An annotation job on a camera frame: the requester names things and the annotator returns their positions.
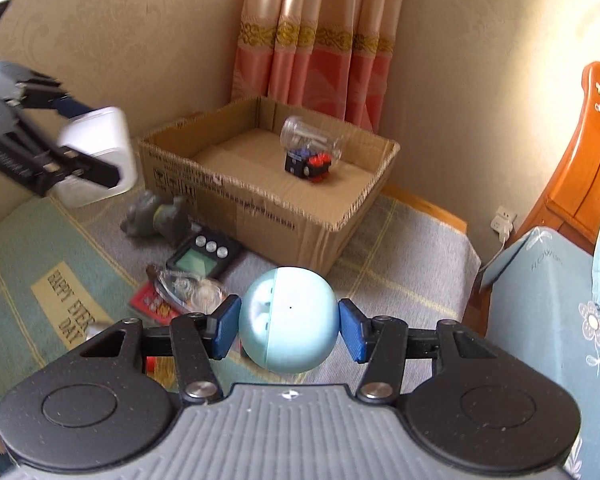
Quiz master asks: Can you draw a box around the white frosted plastic jar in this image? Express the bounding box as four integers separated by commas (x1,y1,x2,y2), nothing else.
53,106,137,208

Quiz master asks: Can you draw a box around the mint green oval case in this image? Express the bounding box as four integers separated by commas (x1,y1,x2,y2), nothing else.
239,266,340,374

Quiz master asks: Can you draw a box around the light blue floral bedsheet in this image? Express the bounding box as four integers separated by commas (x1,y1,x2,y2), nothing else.
481,226,600,479

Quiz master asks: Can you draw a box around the clear plastic jar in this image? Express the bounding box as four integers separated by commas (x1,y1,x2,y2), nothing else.
280,116,342,162

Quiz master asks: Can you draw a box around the black blue toy robot block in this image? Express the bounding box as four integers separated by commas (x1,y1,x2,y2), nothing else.
284,148,332,182

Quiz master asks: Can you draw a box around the white wall charger plug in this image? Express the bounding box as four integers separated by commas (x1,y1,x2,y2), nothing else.
490,206,517,244

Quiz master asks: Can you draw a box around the wooden bed headboard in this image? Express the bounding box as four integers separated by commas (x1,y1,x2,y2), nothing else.
462,60,600,336

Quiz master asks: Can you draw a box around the clear correction tape dispenser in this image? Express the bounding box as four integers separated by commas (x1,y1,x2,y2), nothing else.
146,264,228,314

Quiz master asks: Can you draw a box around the checkered table cloth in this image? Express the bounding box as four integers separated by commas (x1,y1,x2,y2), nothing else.
0,196,480,396

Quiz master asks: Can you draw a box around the open cardboard box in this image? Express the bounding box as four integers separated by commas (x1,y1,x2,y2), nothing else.
138,96,400,274

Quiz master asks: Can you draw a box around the red toy robot block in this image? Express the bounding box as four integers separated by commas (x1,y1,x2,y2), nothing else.
145,356,156,374

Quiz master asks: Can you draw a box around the pink patterned curtain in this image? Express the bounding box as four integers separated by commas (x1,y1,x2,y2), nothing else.
232,0,403,131

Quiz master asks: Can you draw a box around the black digital timer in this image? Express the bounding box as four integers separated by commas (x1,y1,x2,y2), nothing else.
166,228,242,280

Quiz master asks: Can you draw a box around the red card pack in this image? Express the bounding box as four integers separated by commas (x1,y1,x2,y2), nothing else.
129,282,180,326

